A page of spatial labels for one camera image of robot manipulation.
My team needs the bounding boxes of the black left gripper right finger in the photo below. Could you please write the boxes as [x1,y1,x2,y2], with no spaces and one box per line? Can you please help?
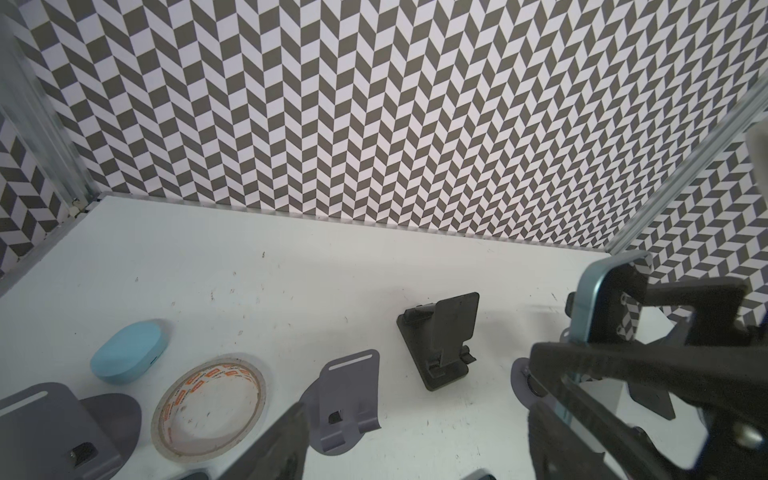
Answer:
[528,401,619,479]

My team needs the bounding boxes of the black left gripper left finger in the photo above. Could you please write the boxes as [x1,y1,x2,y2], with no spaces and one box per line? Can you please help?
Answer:
[220,402,309,480]

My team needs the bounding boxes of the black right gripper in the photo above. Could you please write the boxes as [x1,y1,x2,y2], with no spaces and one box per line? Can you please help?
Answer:
[530,277,767,479]

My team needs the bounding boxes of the purple round stand purple phone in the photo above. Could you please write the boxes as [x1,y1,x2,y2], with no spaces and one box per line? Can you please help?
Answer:
[510,357,548,409]

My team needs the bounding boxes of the clear packing tape roll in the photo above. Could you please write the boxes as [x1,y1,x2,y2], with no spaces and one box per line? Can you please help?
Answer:
[150,357,267,463]

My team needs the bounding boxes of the light blue earbuds case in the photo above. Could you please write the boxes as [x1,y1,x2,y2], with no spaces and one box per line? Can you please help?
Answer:
[90,321,168,385]

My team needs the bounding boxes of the aluminium corner post right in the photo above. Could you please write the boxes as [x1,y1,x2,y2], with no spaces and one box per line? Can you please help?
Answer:
[605,75,767,255]

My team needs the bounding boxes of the aluminium corner post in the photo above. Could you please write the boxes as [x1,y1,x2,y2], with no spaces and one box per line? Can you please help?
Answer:
[605,75,767,255]
[1,1,100,210]

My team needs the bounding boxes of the aluminium corner post left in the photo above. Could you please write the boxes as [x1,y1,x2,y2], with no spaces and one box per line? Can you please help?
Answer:
[1,1,100,210]

